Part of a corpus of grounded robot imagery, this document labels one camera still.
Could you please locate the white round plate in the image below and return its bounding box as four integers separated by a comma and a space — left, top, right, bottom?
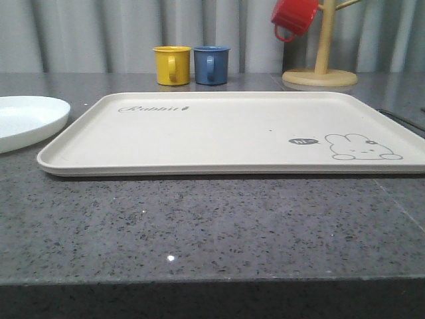
1, 96, 70, 153

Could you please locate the silver metal fork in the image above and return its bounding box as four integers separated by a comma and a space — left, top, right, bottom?
377, 109, 424, 138

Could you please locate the beige rabbit serving tray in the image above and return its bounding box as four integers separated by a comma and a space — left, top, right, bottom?
37, 92, 424, 176

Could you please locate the blue enamel mug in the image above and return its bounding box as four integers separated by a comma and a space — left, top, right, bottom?
193, 46, 230, 85

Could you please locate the yellow enamel mug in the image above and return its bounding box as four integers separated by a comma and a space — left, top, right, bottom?
153, 46, 191, 86

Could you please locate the wooden mug tree stand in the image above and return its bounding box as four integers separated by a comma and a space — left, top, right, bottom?
282, 0, 360, 87

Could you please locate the red enamel mug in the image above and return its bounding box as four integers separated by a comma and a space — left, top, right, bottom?
271, 0, 319, 42

